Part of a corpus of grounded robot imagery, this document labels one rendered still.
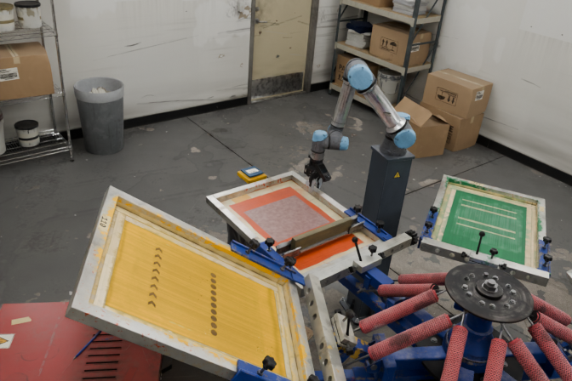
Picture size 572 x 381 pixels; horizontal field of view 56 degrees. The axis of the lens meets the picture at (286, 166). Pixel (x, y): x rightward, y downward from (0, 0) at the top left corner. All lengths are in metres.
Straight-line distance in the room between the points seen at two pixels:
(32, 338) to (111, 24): 4.07
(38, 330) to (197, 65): 4.55
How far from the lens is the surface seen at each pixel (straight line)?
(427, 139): 5.85
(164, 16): 5.90
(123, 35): 5.76
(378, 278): 2.37
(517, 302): 2.03
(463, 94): 6.03
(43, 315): 2.12
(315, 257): 2.55
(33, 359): 1.98
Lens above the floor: 2.51
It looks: 28 degrees down
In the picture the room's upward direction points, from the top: 5 degrees clockwise
